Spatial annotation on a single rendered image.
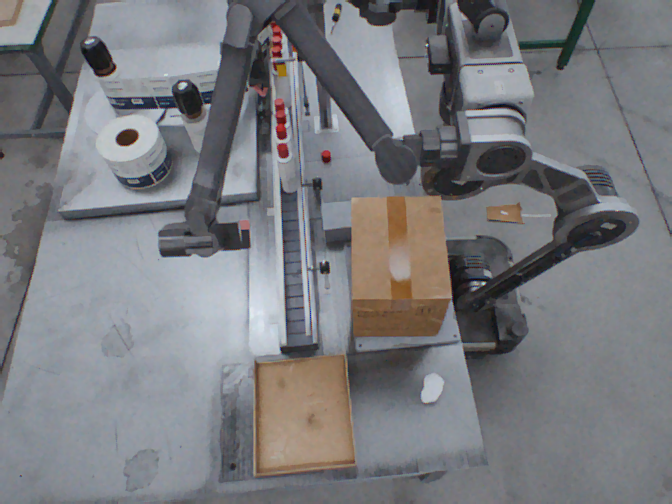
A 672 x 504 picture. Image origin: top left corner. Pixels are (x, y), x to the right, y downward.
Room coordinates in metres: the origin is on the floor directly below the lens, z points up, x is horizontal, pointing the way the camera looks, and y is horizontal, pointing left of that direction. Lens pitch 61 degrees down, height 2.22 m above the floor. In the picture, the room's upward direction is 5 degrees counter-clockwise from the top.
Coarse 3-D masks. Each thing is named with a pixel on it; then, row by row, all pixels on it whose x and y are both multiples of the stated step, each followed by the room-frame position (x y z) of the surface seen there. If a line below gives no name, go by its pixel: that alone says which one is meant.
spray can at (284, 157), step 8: (280, 144) 1.02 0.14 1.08; (280, 152) 1.00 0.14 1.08; (288, 152) 1.01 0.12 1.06; (280, 160) 1.00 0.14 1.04; (288, 160) 1.00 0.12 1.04; (280, 168) 1.00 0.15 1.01; (288, 168) 0.99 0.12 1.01; (280, 176) 1.01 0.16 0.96; (288, 176) 0.99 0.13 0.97; (288, 184) 0.99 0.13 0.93; (296, 184) 1.00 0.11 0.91; (288, 192) 0.99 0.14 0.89
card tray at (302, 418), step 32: (256, 384) 0.38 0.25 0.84; (288, 384) 0.37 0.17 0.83; (320, 384) 0.36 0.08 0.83; (256, 416) 0.29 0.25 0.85; (288, 416) 0.28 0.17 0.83; (320, 416) 0.28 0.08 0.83; (256, 448) 0.21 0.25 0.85; (288, 448) 0.20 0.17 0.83; (320, 448) 0.20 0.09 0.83; (352, 448) 0.19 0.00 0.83
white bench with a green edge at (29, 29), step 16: (32, 0) 2.32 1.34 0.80; (48, 0) 2.31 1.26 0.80; (80, 0) 3.26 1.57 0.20; (32, 16) 2.20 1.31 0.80; (48, 16) 2.22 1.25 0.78; (80, 16) 3.11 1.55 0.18; (0, 32) 2.10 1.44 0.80; (16, 32) 2.09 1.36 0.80; (32, 32) 2.08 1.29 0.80; (0, 48) 2.01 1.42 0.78; (16, 48) 2.00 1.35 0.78; (32, 48) 2.00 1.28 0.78; (64, 48) 2.78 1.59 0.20; (48, 64) 2.07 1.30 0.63; (64, 64) 2.67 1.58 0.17; (48, 80) 2.04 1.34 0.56; (48, 96) 2.36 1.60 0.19; (64, 96) 2.04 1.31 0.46; (32, 128) 2.11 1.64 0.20; (64, 128) 2.09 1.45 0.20
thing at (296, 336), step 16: (288, 48) 1.71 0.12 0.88; (288, 208) 0.93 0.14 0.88; (288, 224) 0.87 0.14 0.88; (304, 224) 0.87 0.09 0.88; (288, 240) 0.81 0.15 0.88; (288, 256) 0.75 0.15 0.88; (288, 272) 0.70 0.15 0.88; (288, 288) 0.64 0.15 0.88; (288, 304) 0.59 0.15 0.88; (304, 304) 0.59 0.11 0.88; (288, 320) 0.54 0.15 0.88; (304, 320) 0.54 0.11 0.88; (288, 336) 0.49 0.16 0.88; (304, 336) 0.49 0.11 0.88
